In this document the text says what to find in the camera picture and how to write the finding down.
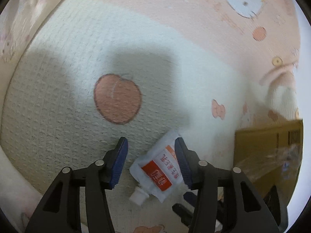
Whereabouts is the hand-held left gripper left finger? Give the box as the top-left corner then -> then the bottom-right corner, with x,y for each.
25,137 -> 129,233

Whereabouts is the white spout pouch red label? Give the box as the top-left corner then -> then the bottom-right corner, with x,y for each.
129,129 -> 187,207

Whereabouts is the pink cartoon printed mat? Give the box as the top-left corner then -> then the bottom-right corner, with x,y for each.
0,0 -> 304,233

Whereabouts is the clear plastic wrap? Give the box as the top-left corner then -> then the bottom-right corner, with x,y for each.
240,143 -> 302,180

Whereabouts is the cream printed pillow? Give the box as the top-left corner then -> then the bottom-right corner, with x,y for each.
0,0 -> 78,63

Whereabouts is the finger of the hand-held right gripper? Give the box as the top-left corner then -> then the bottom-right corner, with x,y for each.
184,192 -> 197,207
172,204 -> 195,227

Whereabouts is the cardboard box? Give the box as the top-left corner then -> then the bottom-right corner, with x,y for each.
234,119 -> 304,204

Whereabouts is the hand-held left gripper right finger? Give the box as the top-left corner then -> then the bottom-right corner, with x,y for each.
174,137 -> 280,233

